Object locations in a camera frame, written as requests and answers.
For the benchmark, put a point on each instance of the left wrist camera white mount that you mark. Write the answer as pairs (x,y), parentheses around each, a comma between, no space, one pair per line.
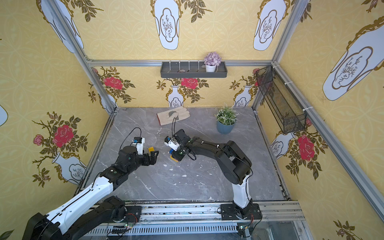
(139,144)

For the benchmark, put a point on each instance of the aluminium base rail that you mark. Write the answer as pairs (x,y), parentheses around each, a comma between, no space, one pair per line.
(274,220)

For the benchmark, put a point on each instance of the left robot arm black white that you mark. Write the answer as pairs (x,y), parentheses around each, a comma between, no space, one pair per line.
(94,205)

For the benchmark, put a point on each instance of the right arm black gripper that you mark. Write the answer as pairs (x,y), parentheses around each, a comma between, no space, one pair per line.
(177,152)

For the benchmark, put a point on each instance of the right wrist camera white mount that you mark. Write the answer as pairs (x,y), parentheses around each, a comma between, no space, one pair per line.
(172,143)

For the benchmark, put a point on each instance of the purple flower in white pot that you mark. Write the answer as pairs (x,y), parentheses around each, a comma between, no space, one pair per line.
(212,60)

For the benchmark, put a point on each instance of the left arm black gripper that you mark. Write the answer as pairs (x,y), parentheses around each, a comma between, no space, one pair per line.
(148,156)

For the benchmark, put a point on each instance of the green plant in blue pot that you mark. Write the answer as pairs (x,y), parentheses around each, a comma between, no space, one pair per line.
(226,118)

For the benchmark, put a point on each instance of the aluminium frame post left rear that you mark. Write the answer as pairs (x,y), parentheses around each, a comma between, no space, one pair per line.
(58,15)

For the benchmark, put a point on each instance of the grey wall shelf tray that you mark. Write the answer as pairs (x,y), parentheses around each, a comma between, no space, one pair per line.
(191,69)

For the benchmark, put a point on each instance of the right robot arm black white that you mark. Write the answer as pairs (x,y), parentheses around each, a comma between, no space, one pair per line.
(234,164)

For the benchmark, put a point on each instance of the black wire mesh basket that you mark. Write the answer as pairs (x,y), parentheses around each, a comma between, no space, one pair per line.
(284,106)

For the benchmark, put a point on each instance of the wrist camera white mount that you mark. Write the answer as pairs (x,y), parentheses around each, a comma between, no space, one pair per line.
(139,144)
(172,143)

